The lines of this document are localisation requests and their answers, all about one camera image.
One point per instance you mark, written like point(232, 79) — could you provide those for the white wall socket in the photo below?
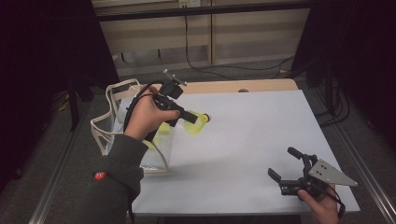
point(190, 3)

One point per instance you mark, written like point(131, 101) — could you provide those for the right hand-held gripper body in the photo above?
point(328, 174)

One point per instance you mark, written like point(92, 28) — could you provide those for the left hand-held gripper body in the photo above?
point(171, 91)

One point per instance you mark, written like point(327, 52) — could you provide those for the person's right hand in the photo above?
point(323, 211)

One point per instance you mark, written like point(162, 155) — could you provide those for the yellow plastic shuttlecock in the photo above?
point(196, 127)
point(164, 128)
point(151, 141)

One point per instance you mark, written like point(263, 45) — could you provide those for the aluminium floor rail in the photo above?
point(367, 174)
point(56, 174)

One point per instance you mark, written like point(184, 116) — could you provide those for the dark round table grommet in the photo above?
point(243, 90)

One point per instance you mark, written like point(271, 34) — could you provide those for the black curtain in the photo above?
point(367, 46)
point(37, 62)

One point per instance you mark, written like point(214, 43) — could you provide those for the black metal stand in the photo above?
point(73, 105)
point(328, 93)

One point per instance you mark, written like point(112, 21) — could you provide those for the person's left hand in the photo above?
point(144, 118)

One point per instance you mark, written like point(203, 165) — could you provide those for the clear plastic bag beige trim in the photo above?
point(109, 124)

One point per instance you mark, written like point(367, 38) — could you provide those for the white table cover board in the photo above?
point(249, 130)

